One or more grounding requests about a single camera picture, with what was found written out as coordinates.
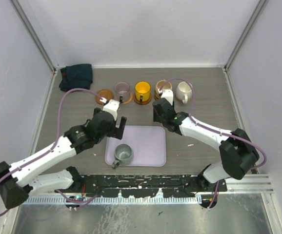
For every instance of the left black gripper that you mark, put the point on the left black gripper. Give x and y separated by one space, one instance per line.
117 131

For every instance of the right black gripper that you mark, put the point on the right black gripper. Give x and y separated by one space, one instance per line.
155 118

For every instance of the yellow mug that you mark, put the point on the yellow mug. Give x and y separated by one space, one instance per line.
142 91

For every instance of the beige ceramic mug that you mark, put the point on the beige ceramic mug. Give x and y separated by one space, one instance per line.
161 86

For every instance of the purple glass mug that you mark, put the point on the purple glass mug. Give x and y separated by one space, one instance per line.
122 88

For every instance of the white ceramic mug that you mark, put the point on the white ceramic mug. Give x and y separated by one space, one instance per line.
184 91

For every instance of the grey ceramic mug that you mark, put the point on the grey ceramic mug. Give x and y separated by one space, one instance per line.
123 155

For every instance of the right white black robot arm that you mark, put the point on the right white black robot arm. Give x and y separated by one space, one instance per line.
238 155

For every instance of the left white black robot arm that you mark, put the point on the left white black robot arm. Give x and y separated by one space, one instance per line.
23 179

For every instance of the dark brown wooden coaster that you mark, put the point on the dark brown wooden coaster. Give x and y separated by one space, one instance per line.
142 102

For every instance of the lavender plastic tray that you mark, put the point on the lavender plastic tray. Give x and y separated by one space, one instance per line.
148 144

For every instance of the dark blue folded cloth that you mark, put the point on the dark blue folded cloth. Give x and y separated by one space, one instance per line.
76 76

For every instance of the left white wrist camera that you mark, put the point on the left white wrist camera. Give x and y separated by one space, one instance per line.
111 107

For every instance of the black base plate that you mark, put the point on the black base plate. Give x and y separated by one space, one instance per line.
141 186

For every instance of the aluminium front rail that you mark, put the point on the aluminium front rail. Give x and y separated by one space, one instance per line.
249 184

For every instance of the white slotted cable duct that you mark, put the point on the white slotted cable duct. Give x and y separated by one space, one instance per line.
58 200

